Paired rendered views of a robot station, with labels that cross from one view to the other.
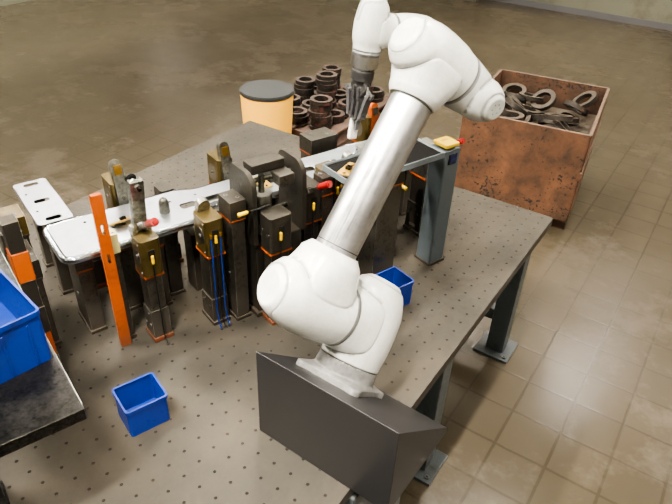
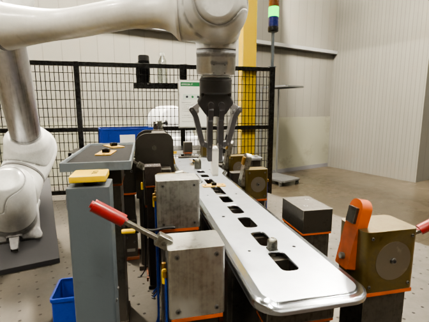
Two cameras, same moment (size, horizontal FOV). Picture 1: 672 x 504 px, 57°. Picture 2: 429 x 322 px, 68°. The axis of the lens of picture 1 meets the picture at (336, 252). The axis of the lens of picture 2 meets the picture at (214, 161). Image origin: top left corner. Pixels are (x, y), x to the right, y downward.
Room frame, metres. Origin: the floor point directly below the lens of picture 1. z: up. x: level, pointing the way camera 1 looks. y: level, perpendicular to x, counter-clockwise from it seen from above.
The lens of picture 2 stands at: (2.28, -0.74, 1.27)
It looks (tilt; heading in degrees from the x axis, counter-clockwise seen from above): 9 degrees down; 116
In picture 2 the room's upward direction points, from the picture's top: straight up
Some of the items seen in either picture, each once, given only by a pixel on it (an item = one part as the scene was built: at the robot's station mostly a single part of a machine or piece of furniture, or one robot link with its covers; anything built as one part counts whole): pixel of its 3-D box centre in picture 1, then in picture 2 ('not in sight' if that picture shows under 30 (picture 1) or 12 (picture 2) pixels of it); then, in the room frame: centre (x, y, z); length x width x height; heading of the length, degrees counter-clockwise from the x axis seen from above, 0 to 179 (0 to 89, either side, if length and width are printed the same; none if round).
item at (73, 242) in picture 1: (265, 181); (217, 188); (1.81, 0.24, 1.00); 1.38 x 0.22 x 0.02; 128
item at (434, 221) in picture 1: (436, 205); (97, 296); (1.84, -0.34, 0.92); 0.08 x 0.08 x 0.44; 38
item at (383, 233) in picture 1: (379, 226); (110, 239); (1.67, -0.13, 0.92); 0.10 x 0.08 x 0.45; 128
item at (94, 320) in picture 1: (84, 283); not in sight; (1.41, 0.73, 0.84); 0.12 x 0.05 x 0.29; 38
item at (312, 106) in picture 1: (326, 98); not in sight; (4.76, 0.13, 0.20); 1.09 x 0.75 x 0.39; 146
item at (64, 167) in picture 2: (385, 160); (106, 154); (1.67, -0.13, 1.16); 0.37 x 0.14 x 0.02; 128
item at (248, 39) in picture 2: not in sight; (246, 146); (1.49, 1.41, 1.00); 0.18 x 0.18 x 2.00; 38
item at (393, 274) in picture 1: (391, 289); (75, 301); (1.58, -0.18, 0.74); 0.11 x 0.10 x 0.09; 128
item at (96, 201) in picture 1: (111, 275); not in sight; (1.32, 0.60, 0.95); 0.03 x 0.01 x 0.50; 128
